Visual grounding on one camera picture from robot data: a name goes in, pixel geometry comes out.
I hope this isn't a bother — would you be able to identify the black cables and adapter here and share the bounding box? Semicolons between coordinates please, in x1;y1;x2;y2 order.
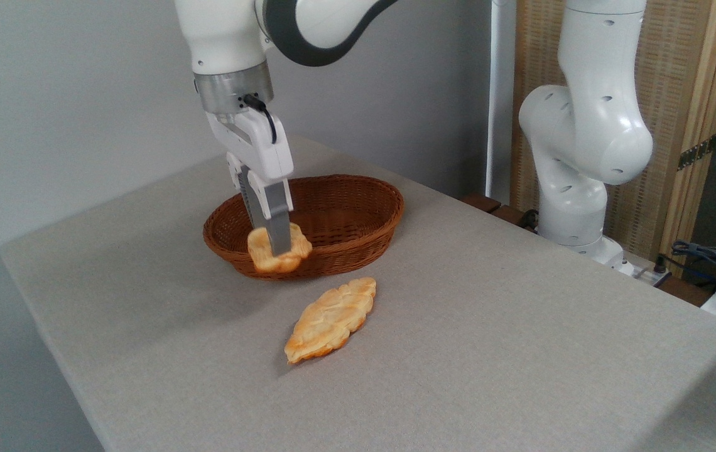
670;240;716;297

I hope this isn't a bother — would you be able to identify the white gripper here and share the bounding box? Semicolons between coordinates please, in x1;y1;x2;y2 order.
205;108;295;257

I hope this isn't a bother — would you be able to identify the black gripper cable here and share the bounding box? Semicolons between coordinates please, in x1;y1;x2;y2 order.
242;94;279;144

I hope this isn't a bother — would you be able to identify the small round bread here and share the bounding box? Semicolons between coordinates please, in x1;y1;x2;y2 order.
247;222;314;274

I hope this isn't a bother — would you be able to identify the white vertical pole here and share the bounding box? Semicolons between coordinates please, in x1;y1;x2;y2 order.
487;0;518;205

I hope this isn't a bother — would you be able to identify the long leaf-shaped bread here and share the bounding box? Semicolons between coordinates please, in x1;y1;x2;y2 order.
284;277;377;365

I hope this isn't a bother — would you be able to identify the grey tablecloth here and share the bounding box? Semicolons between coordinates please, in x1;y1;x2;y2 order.
0;135;716;452

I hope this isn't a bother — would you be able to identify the metal screen hinge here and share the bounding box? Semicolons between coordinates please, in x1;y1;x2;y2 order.
677;134;716;171

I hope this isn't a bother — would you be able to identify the wooden folding screen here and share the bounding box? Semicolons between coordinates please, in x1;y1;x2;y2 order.
512;0;716;278

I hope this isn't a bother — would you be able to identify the brown wicker basket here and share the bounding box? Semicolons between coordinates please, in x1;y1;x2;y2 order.
203;175;405;281

